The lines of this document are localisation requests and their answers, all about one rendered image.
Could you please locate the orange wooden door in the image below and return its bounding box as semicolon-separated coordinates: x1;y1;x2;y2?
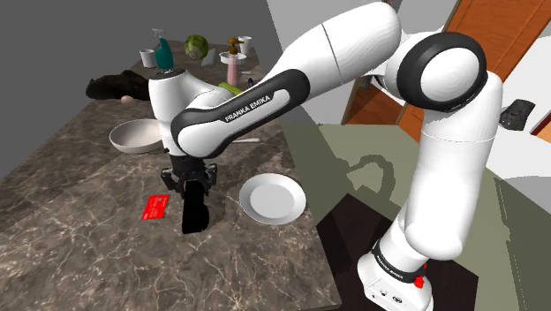
341;0;551;144

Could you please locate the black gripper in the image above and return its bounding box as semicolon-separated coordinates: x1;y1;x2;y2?
161;155;219;200

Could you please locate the large white bowl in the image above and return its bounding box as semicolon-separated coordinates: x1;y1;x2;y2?
109;118;164;156

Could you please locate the white cup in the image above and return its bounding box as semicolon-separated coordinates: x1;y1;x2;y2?
237;34;253;56
139;48;157;70

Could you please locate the white round plate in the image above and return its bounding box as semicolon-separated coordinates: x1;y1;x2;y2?
238;172;307;226

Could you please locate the small white bowl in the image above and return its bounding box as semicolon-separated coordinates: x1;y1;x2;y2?
218;50;248;66

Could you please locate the teal spray bottle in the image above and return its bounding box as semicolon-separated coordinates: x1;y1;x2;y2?
150;27;176;72

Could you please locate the pink soap dispenser gold pump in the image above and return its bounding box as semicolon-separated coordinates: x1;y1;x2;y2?
226;37;243;87

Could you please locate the black upright bottle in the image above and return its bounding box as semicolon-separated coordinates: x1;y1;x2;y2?
181;180;211;235

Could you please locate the black remote control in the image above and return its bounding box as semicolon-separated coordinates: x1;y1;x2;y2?
498;98;537;132

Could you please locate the green round melon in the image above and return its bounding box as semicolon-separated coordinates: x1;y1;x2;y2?
184;34;210;61

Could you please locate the dark robot stand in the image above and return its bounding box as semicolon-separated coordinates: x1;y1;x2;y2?
315;193;479;311

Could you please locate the red flat card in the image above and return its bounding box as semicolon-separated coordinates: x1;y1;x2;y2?
141;194;170;221

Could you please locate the grey flat wedge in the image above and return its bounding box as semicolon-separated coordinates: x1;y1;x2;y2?
200;47;219;68

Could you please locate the black lumpy heap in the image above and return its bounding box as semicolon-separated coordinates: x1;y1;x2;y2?
85;69;152;102

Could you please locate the yellow-green rounded thing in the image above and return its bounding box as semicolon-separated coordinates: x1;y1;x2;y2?
216;81;244;96

